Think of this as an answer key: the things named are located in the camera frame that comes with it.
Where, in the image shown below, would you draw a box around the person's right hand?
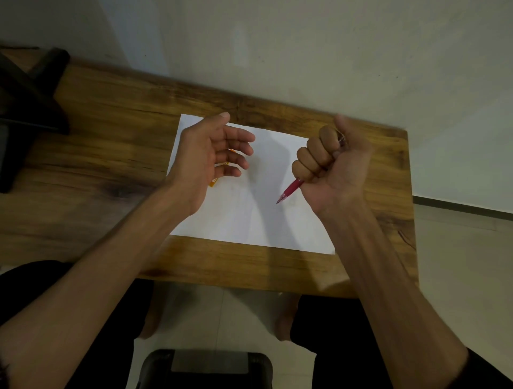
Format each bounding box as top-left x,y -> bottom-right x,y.
291,114 -> 374,218

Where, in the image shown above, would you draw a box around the person's left hand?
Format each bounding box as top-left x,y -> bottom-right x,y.
165,112 -> 256,217

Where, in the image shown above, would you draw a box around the red pen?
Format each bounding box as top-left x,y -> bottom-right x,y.
276,131 -> 347,204

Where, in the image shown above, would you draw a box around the person's left forearm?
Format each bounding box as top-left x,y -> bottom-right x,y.
0,176 -> 191,389

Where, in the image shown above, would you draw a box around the person's right forearm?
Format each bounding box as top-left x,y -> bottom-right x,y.
317,198 -> 469,389

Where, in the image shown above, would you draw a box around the white paper sheet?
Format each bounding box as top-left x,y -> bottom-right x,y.
166,114 -> 336,255

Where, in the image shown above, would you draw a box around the dark baseboard strip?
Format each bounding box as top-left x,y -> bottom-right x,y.
413,195 -> 513,221

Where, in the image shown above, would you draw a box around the person's right foot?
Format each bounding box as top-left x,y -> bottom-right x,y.
276,294 -> 302,342

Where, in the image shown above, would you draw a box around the person's black shorts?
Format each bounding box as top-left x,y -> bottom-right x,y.
0,260 -> 395,389

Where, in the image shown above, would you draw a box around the black chair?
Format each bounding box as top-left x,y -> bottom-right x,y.
0,47 -> 71,194

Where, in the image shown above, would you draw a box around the black stool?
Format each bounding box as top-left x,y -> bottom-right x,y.
135,349 -> 274,389

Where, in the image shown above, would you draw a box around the person's black shirt sleeve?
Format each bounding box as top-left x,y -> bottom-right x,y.
448,348 -> 513,389

